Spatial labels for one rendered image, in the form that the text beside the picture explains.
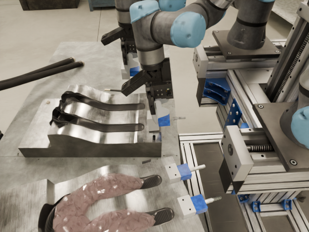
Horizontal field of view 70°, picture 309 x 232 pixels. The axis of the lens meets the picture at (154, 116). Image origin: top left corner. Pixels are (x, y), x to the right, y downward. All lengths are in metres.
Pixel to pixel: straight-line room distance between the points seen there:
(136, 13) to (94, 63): 0.78
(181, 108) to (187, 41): 1.67
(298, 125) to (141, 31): 0.40
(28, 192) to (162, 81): 0.48
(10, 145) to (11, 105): 1.60
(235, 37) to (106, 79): 0.64
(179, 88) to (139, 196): 1.84
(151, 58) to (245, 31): 0.47
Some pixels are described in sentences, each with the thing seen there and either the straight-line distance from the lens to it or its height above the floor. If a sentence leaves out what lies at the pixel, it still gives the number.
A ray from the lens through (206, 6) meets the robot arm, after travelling 0.61.
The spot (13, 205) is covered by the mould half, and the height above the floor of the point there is 0.91.
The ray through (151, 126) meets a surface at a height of 0.92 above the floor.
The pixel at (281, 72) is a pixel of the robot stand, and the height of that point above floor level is 1.03.
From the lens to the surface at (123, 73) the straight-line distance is 0.97.
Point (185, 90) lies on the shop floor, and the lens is 2.37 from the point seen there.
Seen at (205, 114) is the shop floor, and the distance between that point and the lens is 2.13.
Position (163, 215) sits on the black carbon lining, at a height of 0.85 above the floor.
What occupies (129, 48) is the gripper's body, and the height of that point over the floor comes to 1.05.
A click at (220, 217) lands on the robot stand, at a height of 0.21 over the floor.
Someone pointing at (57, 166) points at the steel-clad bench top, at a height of 0.80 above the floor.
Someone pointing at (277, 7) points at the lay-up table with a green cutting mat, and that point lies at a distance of 4.11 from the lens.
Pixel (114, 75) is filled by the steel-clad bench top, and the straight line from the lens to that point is 1.20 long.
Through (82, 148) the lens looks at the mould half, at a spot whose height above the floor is 0.86.
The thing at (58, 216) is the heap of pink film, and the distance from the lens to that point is 0.67.
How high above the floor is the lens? 1.48
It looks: 46 degrees down
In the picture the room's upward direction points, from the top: straight up
